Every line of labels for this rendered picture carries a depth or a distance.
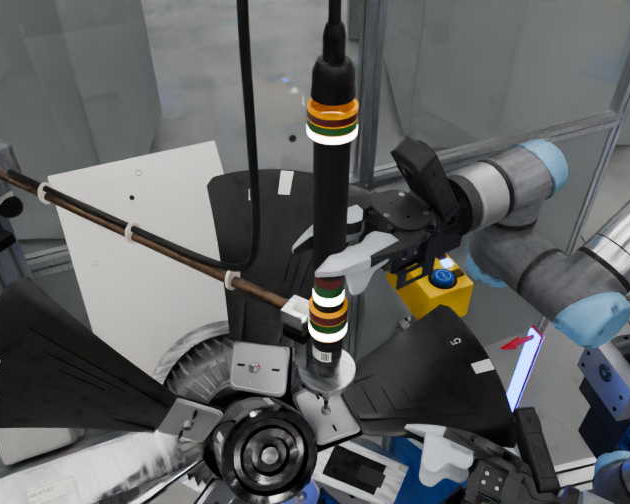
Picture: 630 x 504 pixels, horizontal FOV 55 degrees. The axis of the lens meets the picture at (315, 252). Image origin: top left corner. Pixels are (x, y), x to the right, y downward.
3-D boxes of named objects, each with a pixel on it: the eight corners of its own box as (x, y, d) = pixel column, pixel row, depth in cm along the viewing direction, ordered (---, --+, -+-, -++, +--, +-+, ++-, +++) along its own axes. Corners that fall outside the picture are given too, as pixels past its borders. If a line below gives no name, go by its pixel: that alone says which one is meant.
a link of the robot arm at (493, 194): (516, 181, 67) (464, 148, 72) (486, 194, 65) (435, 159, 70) (502, 233, 72) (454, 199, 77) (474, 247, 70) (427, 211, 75)
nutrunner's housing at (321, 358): (305, 389, 76) (299, 26, 45) (321, 368, 78) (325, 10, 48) (332, 403, 74) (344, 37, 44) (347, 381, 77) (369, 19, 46)
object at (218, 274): (-3, 180, 91) (-6, 172, 90) (5, 175, 92) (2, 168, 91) (297, 319, 70) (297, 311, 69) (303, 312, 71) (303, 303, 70)
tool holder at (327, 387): (273, 374, 74) (269, 321, 68) (304, 337, 79) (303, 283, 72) (336, 407, 71) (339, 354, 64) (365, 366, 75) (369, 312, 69)
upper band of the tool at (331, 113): (297, 138, 52) (297, 108, 50) (323, 117, 54) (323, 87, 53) (341, 152, 50) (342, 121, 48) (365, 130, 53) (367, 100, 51)
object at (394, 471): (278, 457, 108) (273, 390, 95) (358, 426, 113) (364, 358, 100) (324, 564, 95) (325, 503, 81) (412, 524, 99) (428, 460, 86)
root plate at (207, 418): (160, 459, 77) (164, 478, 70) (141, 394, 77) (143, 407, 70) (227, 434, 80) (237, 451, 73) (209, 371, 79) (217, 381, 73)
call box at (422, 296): (384, 283, 130) (388, 245, 123) (424, 270, 133) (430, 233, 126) (423, 335, 119) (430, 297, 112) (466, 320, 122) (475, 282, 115)
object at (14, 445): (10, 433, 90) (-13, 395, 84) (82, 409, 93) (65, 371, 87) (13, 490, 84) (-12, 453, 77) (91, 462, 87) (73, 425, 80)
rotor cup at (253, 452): (213, 498, 81) (229, 541, 69) (183, 396, 80) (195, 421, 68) (311, 459, 86) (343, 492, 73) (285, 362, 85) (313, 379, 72)
